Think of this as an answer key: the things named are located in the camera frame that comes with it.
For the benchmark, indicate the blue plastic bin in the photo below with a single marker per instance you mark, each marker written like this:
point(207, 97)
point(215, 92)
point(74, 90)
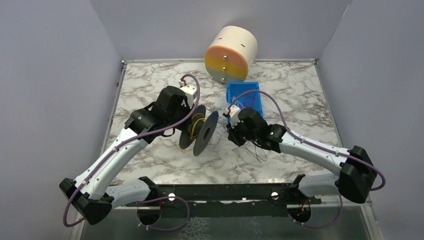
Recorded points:
point(251, 99)

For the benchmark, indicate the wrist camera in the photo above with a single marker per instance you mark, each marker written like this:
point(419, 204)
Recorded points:
point(232, 112)
point(190, 92)

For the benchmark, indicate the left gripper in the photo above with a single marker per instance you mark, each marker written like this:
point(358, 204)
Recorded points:
point(185, 114)

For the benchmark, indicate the aluminium frame rail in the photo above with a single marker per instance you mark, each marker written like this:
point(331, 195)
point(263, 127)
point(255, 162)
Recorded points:
point(334, 201)

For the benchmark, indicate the black cable spool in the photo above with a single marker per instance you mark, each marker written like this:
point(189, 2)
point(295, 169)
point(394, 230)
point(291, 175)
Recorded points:
point(200, 131)

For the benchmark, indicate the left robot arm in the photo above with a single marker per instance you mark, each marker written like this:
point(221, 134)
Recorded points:
point(91, 193)

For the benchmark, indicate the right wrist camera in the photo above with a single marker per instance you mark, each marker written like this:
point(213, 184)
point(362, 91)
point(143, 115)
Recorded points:
point(232, 112)

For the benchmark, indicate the cream cylindrical drawer container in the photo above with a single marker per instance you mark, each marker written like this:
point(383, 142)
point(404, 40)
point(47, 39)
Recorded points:
point(231, 54)

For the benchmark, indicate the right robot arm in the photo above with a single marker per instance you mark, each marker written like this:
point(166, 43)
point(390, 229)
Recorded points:
point(351, 172)

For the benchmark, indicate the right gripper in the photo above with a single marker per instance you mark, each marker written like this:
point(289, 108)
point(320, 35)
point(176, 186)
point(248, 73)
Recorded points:
point(234, 135)

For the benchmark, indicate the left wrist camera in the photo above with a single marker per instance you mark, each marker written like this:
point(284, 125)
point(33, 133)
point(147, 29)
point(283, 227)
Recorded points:
point(190, 92)

